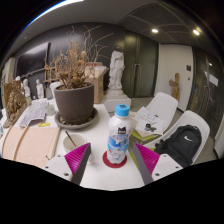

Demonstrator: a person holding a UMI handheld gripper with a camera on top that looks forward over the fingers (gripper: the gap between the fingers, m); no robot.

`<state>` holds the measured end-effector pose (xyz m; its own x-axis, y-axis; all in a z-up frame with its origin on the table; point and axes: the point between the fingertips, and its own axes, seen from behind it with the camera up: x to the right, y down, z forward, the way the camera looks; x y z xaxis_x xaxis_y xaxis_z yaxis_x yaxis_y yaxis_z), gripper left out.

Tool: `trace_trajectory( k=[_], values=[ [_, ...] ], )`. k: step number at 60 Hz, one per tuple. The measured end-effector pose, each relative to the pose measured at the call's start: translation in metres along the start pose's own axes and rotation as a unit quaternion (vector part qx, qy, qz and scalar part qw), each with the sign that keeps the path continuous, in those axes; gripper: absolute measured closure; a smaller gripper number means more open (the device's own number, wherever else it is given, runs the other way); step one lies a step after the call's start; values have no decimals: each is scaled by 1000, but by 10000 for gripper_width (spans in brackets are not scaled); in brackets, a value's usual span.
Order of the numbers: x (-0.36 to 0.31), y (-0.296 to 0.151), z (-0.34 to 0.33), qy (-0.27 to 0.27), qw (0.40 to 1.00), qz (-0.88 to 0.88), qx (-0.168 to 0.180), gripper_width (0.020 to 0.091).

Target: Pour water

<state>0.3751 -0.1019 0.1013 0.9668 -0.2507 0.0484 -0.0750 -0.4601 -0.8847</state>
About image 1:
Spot brown wooden figure statue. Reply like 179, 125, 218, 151
168, 72, 181, 102

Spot wooden easel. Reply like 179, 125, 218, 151
44, 64, 56, 84

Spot tall white plaster statue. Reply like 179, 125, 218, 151
108, 50, 126, 91

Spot dried plant in grey pot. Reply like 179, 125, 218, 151
44, 26, 111, 126

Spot small white cup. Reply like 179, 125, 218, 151
44, 103, 57, 117

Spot stack of papers and books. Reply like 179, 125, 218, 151
132, 106, 165, 136

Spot beige wooden-framed panel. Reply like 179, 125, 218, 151
1, 125, 62, 169

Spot white chair with backpack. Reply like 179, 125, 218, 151
146, 110, 211, 166

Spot green seat cushion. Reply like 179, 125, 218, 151
130, 129, 148, 143

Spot black wall screen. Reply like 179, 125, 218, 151
16, 42, 50, 77

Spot small white figurine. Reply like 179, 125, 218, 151
22, 78, 32, 99
35, 78, 45, 100

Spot brown stirring stick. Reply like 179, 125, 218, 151
64, 130, 78, 148

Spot white statue pedestal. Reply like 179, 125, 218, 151
103, 88, 132, 113

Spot printed paper sheets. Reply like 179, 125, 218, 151
19, 99, 49, 128

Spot white blue-capped drink bottle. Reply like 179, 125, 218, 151
106, 103, 134, 165

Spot black backpack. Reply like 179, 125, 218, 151
154, 124, 203, 168

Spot grey plant saucer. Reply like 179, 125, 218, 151
54, 107, 99, 130

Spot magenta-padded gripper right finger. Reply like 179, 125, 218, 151
131, 143, 183, 186

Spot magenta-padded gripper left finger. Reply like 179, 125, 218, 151
42, 142, 92, 186

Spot flat round red coaster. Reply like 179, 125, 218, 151
102, 150, 128, 169

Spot cardboard box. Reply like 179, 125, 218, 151
84, 63, 110, 104

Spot white chair with papers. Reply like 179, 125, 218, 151
131, 91, 179, 144

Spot plain white chair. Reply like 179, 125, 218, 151
49, 81, 63, 99

